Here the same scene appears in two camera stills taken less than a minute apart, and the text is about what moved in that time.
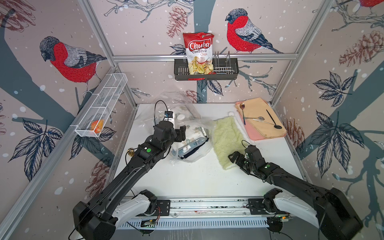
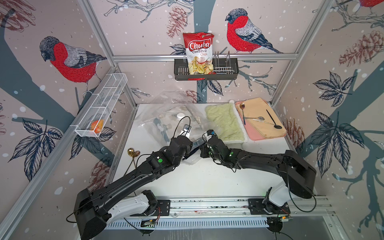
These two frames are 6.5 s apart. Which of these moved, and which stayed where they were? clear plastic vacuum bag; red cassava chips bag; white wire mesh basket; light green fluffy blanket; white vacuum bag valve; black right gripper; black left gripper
Moved: black right gripper; black left gripper; light green fluffy blanket
Stayed: white wire mesh basket; red cassava chips bag; white vacuum bag valve; clear plastic vacuum bag
